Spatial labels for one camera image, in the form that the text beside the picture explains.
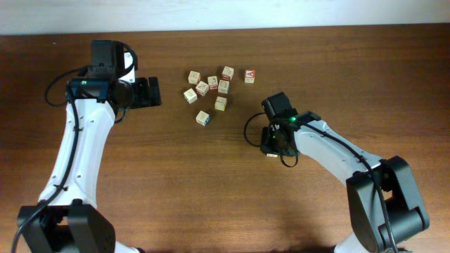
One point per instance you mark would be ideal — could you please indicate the snail wooden block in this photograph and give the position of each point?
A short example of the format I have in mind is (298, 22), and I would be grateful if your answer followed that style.
(223, 86)

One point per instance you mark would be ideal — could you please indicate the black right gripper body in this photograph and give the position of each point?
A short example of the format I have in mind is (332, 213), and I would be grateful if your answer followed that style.
(270, 143)

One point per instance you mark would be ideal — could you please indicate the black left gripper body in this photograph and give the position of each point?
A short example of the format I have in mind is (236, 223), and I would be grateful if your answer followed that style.
(140, 96)

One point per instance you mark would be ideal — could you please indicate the blue number five block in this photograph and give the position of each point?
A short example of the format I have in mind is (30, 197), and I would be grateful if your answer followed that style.
(203, 118)

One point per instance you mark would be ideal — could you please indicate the yellow edged wooden block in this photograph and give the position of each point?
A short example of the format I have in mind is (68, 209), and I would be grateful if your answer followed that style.
(220, 103)

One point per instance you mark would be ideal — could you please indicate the red letter A block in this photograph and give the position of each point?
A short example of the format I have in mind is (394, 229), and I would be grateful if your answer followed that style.
(249, 76)

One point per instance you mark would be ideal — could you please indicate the baseball wooden block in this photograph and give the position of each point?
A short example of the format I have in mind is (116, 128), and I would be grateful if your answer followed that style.
(212, 82)

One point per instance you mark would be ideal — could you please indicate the butterfly wooden block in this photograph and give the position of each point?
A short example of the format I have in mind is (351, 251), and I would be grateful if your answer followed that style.
(194, 77)

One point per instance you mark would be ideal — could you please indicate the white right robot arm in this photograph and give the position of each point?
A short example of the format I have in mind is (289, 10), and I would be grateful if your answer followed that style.
(385, 204)

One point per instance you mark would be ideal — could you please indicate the leaf wooden block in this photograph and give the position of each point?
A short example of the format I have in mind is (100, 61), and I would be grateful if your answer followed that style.
(202, 88)

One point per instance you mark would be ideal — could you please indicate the green letter wooden block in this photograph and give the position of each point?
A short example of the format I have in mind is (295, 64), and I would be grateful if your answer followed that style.
(190, 95)

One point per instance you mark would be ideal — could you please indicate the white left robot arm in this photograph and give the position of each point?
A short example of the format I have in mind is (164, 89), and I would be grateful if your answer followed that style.
(65, 218)

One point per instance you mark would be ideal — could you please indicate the elephant wooden block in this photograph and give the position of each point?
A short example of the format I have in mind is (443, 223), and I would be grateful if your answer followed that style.
(227, 73)

